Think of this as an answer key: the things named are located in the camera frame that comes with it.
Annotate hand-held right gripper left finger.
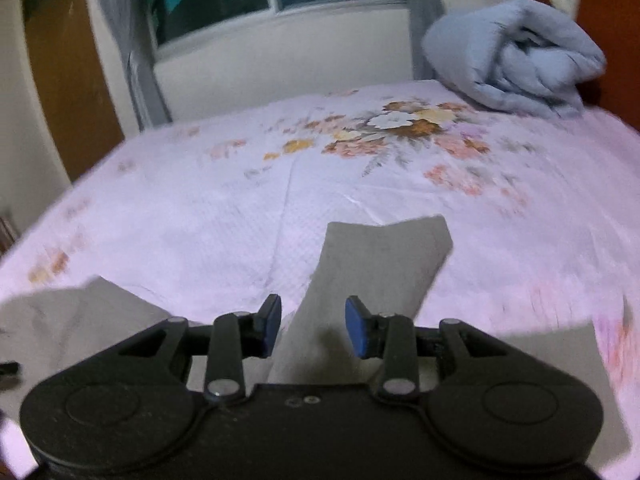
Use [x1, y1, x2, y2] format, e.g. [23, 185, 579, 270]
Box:
[117, 293, 283, 405]

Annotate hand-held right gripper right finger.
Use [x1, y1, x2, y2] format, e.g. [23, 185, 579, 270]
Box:
[344, 295, 507, 405]

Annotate grey pants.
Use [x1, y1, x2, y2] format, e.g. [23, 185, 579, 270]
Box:
[0, 215, 632, 462]

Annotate floral pink bed sheet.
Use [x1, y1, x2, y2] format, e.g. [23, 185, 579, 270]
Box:
[0, 79, 640, 480]

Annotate grey curtain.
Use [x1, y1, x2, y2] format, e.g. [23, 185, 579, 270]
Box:
[82, 0, 173, 131]
[397, 0, 447, 81]

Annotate brown wooden wardrobe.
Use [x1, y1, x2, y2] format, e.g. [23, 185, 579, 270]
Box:
[21, 0, 126, 182]

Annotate folded blue-grey blanket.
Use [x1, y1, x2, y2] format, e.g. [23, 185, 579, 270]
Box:
[421, 0, 608, 121]

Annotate brown wooden headboard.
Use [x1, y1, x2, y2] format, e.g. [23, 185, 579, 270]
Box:
[527, 0, 640, 133]

